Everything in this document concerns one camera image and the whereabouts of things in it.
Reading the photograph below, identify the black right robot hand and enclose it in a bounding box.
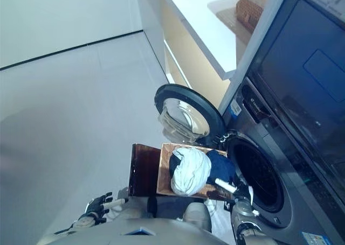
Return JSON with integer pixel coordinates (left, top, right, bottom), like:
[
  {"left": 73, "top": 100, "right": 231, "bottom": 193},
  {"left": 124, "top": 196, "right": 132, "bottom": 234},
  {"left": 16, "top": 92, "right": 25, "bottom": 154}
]
[{"left": 215, "top": 178, "right": 256, "bottom": 202}]

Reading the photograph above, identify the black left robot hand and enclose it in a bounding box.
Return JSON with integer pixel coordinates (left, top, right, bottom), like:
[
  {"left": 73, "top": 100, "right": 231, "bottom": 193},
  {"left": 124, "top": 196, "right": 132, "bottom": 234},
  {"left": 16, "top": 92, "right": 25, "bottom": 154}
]
[{"left": 85, "top": 192, "right": 129, "bottom": 221}]

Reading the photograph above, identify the navy blue garment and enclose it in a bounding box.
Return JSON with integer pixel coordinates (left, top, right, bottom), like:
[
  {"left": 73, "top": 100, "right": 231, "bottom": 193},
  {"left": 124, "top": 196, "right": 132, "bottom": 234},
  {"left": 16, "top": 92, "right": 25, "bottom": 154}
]
[{"left": 206, "top": 150, "right": 239, "bottom": 188}]

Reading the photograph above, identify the light grey white garment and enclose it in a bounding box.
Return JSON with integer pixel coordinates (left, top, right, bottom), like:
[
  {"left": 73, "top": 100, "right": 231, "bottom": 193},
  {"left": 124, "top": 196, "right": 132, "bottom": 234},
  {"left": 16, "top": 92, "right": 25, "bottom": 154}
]
[{"left": 169, "top": 147, "right": 212, "bottom": 197}]

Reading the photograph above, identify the round glass washing machine door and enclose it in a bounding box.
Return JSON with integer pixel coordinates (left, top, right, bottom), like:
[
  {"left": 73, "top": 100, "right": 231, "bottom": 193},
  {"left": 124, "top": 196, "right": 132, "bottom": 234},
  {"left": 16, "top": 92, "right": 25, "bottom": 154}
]
[{"left": 154, "top": 83, "right": 226, "bottom": 143}]

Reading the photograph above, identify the grey robot torso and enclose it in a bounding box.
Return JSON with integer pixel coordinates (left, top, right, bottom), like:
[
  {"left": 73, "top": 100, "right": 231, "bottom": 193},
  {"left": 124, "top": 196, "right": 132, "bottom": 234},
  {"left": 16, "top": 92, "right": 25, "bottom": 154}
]
[{"left": 40, "top": 218, "right": 230, "bottom": 245}]

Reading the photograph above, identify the silver right robot leg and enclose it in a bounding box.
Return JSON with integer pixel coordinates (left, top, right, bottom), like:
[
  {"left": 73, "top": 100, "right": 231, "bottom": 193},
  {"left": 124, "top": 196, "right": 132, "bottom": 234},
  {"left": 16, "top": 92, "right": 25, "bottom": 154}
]
[{"left": 183, "top": 201, "right": 212, "bottom": 232}]

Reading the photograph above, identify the glossy dark brown stool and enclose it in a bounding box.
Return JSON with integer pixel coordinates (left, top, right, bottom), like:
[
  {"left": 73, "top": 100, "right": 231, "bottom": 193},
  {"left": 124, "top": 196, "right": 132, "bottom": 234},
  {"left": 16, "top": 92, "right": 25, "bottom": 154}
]
[{"left": 128, "top": 144, "right": 162, "bottom": 198}]

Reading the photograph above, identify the light wicker laundry basket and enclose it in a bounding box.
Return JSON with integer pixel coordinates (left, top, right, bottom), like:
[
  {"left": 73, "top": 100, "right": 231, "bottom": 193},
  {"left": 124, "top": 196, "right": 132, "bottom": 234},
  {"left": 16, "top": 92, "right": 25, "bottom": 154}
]
[{"left": 156, "top": 142, "right": 238, "bottom": 202}]

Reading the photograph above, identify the blue energy label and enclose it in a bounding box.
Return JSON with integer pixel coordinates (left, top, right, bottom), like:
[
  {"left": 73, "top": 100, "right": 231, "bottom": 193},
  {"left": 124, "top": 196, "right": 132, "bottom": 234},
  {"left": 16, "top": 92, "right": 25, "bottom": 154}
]
[{"left": 301, "top": 231, "right": 324, "bottom": 245}]

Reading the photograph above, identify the small blue white sticker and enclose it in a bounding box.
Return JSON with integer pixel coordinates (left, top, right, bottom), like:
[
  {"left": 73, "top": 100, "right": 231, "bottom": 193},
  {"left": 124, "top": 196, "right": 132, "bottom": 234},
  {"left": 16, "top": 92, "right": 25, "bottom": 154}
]
[{"left": 230, "top": 101, "right": 242, "bottom": 116}]

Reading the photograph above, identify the woven brown placemat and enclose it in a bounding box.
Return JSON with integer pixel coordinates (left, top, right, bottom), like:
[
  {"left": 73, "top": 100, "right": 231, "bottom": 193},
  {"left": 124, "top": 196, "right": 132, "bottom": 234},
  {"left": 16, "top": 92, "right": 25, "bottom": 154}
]
[{"left": 215, "top": 8, "right": 253, "bottom": 45}]

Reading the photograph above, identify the dark brown wicker basket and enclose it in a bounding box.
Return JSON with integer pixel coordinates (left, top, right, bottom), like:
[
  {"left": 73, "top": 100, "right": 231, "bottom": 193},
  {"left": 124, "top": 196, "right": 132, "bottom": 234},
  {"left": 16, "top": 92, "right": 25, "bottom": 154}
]
[{"left": 236, "top": 0, "right": 265, "bottom": 32}]

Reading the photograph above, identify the white counter cabinet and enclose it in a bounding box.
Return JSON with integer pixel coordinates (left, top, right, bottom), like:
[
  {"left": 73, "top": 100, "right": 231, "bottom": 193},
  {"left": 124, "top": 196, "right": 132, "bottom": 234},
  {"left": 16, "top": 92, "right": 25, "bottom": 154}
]
[{"left": 136, "top": 0, "right": 257, "bottom": 95}]

